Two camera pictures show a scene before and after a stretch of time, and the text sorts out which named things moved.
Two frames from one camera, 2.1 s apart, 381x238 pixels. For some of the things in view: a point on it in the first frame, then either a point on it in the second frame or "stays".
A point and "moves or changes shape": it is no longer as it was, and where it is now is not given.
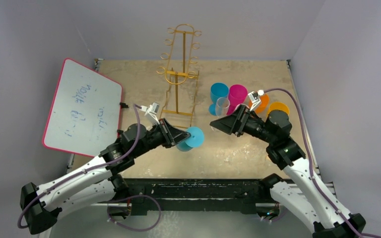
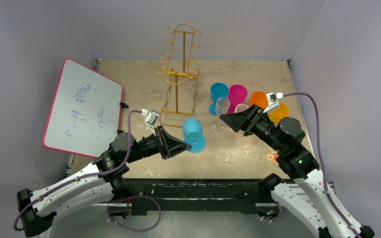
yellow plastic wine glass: (278, 106) stays
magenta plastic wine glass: (237, 93) stays
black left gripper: (171, 135) to (171, 146)
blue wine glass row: (218, 89) stays
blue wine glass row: (195, 140) moves or changes shape
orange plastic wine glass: (264, 99) stays
